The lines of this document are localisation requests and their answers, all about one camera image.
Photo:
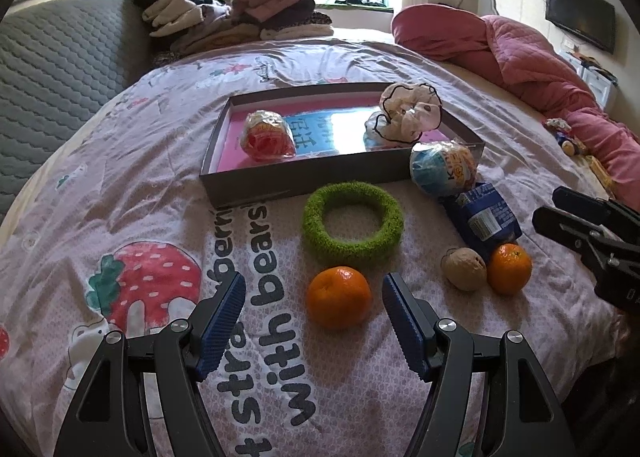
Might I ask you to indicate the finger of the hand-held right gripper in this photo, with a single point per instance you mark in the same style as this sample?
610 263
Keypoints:
560 227
575 199

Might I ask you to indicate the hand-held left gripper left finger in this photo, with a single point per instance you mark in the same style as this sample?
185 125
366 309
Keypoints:
220 327

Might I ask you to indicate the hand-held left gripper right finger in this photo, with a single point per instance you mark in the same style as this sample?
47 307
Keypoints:
405 327

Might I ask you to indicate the small orange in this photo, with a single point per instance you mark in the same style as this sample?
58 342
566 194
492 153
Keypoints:
510 269

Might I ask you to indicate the large orange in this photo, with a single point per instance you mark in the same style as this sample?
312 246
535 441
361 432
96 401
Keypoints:
340 297

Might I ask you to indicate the walnut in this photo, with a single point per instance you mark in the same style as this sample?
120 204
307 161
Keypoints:
462 269

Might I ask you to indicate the grey cardboard tray box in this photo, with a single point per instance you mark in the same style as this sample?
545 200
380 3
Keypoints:
250 187

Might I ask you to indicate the small penguin toy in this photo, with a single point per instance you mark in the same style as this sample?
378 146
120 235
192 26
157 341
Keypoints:
570 144

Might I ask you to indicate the blue snack packet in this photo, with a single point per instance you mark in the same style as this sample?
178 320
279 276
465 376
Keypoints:
482 217

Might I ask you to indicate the clear storage box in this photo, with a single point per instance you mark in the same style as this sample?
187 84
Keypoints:
597 82

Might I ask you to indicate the blue wrapped egg toy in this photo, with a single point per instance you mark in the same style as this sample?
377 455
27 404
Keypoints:
440 169

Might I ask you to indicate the pink quilt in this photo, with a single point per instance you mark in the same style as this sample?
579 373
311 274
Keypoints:
515 52

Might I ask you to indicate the strawberry printed bedsheet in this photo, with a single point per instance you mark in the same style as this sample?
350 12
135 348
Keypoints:
150 177

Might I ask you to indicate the white black-edged scrunchie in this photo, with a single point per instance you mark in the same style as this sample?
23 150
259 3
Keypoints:
415 112

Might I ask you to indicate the red wrapped egg toy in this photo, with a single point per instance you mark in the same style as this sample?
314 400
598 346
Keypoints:
267 137

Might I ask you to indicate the clear plastic bag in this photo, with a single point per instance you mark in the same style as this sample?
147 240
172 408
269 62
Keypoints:
375 129

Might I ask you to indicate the pink picture book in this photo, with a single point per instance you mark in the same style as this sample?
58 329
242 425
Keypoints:
325 132

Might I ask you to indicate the grey quilted headboard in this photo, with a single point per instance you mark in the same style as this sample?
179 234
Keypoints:
60 72

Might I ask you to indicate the pile of folded clothes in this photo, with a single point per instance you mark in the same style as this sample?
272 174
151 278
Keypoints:
225 12

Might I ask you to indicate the black wall television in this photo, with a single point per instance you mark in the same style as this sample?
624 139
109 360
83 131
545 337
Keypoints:
580 14

